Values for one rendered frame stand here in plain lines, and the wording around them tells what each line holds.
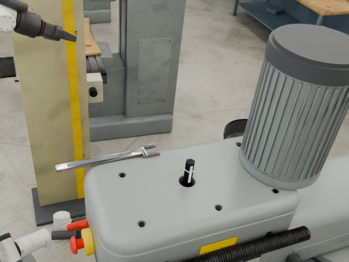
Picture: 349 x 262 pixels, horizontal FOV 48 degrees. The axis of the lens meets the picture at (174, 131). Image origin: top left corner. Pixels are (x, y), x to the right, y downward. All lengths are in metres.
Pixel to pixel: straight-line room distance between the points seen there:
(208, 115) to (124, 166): 3.57
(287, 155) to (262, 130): 0.08
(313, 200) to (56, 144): 2.16
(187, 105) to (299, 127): 3.78
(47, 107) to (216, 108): 2.37
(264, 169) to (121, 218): 0.34
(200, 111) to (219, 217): 3.70
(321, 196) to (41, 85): 1.96
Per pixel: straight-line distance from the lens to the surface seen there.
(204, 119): 4.37
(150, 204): 0.84
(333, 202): 1.16
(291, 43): 0.81
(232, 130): 3.39
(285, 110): 0.82
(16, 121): 4.33
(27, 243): 1.58
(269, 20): 6.79
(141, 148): 0.95
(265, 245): 0.93
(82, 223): 1.04
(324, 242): 1.21
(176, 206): 0.84
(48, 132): 2.87
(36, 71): 2.60
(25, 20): 1.52
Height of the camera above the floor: 2.51
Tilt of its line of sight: 37 degrees down
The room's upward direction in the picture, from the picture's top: 7 degrees clockwise
